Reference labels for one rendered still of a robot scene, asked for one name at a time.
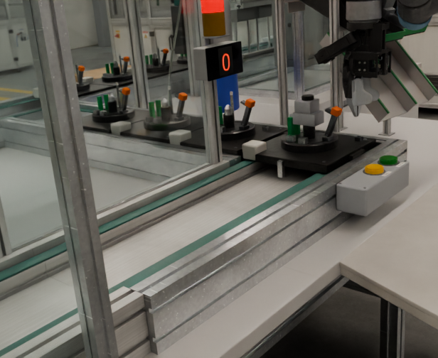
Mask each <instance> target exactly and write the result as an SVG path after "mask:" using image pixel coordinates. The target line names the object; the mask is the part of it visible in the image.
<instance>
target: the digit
mask: <svg viewBox="0 0 438 358"><path fill-rule="evenodd" d="M218 59H219V69H220V76H222V75H226V74H230V73H232V72H233V54H232V46H228V47H224V48H218Z"/></svg>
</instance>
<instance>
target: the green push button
mask: <svg viewBox="0 0 438 358"><path fill-rule="evenodd" d="M397 160H398V158H397V157H396V156H381V157H380V158H379V163H381V164H384V165H393V164H396V163H397Z"/></svg>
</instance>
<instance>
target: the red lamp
mask: <svg viewBox="0 0 438 358"><path fill-rule="evenodd" d="M221 11H224V1H223V0H201V12H202V13H215V12H221Z"/></svg>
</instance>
